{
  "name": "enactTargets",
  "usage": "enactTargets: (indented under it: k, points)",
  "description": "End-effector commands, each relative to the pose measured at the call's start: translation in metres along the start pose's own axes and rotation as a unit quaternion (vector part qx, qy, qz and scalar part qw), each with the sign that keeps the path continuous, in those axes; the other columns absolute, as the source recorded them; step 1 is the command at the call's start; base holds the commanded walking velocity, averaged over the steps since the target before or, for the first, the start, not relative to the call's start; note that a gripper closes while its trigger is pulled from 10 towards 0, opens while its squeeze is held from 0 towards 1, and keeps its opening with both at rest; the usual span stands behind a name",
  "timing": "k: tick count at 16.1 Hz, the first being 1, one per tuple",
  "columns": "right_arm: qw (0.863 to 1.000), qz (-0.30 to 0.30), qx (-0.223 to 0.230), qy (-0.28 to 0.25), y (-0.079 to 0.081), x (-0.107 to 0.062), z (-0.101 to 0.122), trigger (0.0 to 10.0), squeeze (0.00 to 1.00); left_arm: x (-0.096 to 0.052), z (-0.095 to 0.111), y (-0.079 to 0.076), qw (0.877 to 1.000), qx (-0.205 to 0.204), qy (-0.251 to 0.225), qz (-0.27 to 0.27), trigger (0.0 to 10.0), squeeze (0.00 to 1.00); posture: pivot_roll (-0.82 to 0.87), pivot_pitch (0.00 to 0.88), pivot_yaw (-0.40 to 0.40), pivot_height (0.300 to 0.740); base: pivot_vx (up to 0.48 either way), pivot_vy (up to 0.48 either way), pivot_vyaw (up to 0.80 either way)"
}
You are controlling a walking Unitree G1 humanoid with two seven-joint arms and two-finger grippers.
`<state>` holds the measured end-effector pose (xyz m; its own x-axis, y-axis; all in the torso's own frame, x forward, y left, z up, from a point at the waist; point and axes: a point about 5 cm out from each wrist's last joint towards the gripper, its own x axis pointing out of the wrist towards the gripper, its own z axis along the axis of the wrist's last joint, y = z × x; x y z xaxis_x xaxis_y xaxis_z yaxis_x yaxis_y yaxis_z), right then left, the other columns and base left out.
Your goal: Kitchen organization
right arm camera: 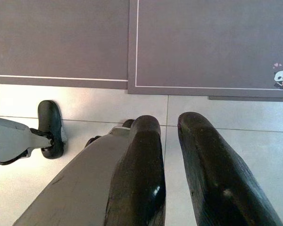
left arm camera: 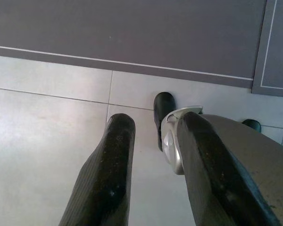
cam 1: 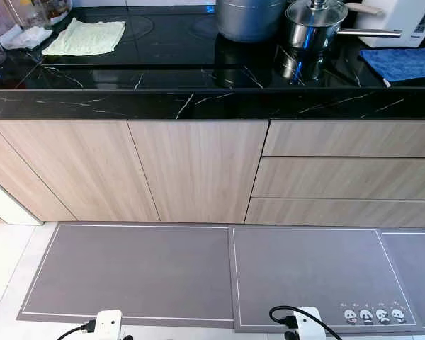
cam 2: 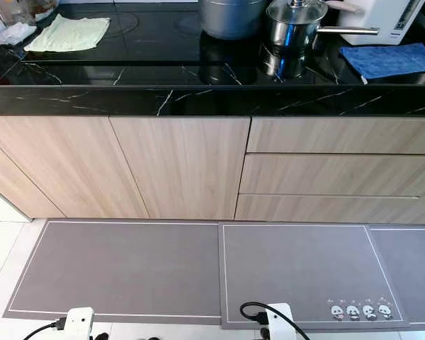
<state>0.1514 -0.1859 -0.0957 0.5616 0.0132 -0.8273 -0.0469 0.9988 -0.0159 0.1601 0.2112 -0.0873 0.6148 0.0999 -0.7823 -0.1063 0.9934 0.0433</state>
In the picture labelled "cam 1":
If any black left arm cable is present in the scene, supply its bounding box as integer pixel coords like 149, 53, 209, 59
57, 320, 100, 340

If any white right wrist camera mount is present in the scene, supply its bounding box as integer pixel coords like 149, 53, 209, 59
294, 307, 327, 340

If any black induction cooktop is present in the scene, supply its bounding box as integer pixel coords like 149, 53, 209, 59
39, 6, 362, 72

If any light wooden cabinet door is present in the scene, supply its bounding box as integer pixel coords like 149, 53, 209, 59
0, 119, 160, 222
127, 119, 270, 224
0, 122, 75, 222

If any glass jar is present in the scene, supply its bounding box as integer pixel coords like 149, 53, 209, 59
35, 0, 73, 24

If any light green cloth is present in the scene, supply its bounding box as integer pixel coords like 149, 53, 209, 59
41, 18, 126, 57

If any white cabinet panel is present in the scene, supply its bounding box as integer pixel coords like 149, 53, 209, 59
0, 174, 43, 226

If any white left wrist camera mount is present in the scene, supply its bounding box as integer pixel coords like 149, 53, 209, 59
92, 310, 125, 340

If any white crumpled cloth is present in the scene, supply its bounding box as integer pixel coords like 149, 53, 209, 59
0, 25, 54, 50

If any grey panda print floor mat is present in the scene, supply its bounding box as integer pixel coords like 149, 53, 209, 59
228, 225, 425, 334

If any large steel pot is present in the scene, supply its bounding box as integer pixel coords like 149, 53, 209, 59
214, 0, 288, 43

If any steel saucepan with glass lid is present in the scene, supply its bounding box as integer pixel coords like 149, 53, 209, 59
282, 0, 403, 52

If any white electric water boiler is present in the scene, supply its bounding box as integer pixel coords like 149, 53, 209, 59
346, 0, 425, 49

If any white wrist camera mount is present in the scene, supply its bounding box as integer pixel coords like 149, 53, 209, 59
92, 310, 125, 340
294, 307, 327, 340

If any blue cloth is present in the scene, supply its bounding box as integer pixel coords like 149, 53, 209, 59
358, 46, 425, 87

